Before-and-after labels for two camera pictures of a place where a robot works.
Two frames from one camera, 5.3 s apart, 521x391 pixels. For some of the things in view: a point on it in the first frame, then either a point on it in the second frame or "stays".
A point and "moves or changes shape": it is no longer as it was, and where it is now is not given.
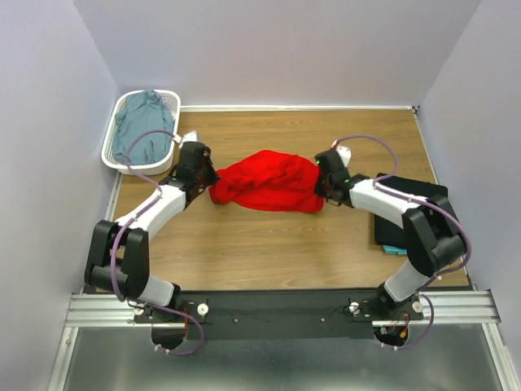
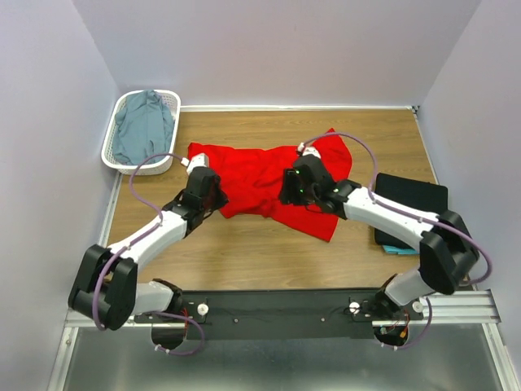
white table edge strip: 299,107 stays
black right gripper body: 321,186 -> 299,195
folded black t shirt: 388,233 stays
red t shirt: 269,180 moves or changes shape
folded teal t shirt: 394,250 stays
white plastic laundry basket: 173,100 stays
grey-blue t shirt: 142,112 stays
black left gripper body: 207,176 -> 216,201
